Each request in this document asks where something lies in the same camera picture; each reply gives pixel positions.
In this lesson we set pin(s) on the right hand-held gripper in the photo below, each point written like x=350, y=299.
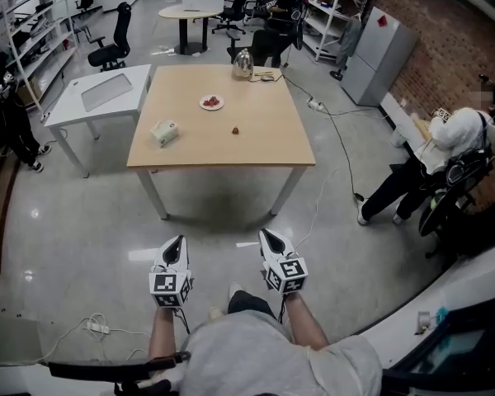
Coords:
x=286, y=274

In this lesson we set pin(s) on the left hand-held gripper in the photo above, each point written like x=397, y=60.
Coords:
x=169, y=287

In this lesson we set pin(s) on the white plate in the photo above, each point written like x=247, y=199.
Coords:
x=211, y=107

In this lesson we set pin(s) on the person's right forearm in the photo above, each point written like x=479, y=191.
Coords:
x=305, y=322

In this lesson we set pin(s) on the person's left forearm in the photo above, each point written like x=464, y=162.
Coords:
x=161, y=332

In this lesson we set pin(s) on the person's light shoe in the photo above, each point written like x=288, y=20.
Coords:
x=215, y=312
x=235, y=289

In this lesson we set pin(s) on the person's dark trousers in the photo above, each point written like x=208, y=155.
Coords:
x=249, y=302

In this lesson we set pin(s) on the white power strip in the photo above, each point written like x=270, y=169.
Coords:
x=97, y=327
x=315, y=104

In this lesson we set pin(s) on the person's grey shirt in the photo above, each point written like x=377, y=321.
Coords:
x=272, y=357

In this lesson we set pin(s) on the square wooden table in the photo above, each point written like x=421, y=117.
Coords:
x=214, y=147

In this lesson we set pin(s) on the white tissue box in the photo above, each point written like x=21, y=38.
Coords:
x=164, y=132

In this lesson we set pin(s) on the black chair armrest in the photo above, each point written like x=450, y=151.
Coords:
x=115, y=367

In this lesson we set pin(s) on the white rectangular table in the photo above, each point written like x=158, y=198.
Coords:
x=107, y=107

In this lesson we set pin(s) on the small grey device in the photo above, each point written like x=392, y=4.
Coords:
x=267, y=78

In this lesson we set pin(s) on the grey mat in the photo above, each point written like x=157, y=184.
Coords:
x=106, y=92

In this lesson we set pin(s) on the yellow pen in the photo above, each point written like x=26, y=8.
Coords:
x=263, y=73

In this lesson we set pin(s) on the silver kettle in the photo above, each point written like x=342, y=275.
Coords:
x=242, y=65

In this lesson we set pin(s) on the grey refrigerator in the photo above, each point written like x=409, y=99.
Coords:
x=375, y=56

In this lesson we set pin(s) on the round beige table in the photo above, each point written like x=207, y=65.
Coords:
x=189, y=14

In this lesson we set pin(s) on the white metal shelf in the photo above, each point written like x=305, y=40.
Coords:
x=33, y=35
x=330, y=10

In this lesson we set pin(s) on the white cardboard box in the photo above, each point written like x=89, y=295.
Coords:
x=203, y=1

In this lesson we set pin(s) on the white wall socket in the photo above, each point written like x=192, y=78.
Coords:
x=423, y=322

